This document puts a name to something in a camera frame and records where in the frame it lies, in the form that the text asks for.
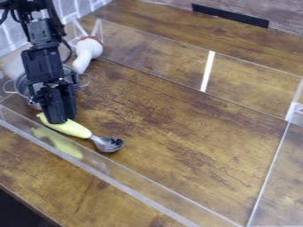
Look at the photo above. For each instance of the black strip on table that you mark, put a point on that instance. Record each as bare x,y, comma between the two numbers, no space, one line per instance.
250,20

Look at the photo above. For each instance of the white mushroom toy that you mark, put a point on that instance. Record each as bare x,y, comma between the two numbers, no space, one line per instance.
88,50

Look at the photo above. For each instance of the small steel pot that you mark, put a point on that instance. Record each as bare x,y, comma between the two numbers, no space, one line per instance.
20,88

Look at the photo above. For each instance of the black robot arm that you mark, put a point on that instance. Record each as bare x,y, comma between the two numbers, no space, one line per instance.
37,17

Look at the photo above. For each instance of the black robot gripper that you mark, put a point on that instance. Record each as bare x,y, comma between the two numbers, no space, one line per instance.
47,85

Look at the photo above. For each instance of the green handled metal spoon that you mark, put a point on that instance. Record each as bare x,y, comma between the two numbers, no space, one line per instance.
105,144

